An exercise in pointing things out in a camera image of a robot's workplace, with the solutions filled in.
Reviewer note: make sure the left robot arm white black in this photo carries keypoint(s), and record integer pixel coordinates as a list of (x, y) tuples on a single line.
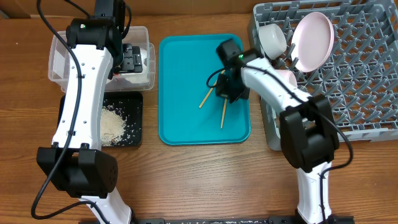
[(74, 162)]

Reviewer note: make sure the grey dishwasher rack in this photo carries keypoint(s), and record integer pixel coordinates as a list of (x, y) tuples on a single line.
[(360, 76)]

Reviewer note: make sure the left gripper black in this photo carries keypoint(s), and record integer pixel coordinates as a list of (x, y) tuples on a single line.
[(133, 60)]

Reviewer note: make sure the large white pink plate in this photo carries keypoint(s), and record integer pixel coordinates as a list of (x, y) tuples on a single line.
[(313, 40)]

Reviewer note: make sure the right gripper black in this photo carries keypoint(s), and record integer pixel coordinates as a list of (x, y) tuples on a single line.
[(219, 89)]

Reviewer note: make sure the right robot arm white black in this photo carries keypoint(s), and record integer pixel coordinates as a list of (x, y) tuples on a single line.
[(308, 135)]

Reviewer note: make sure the wooden chopstick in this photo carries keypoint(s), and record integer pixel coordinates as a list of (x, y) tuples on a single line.
[(209, 92), (223, 113)]

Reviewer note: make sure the crumpled white tissue paper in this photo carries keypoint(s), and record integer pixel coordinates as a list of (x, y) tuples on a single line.
[(140, 78)]

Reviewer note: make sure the clear plastic waste bin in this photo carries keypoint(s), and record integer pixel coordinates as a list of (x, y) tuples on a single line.
[(58, 70)]

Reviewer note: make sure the rice food scraps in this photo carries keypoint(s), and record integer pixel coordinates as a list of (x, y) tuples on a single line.
[(114, 129)]

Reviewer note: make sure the grey green ceramic bowl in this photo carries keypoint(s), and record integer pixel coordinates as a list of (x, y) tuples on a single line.
[(272, 40)]

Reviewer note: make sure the teal serving tray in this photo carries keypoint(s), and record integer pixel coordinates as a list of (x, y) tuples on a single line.
[(185, 64)]

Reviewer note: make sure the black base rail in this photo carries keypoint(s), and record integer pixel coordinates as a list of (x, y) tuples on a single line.
[(271, 220)]

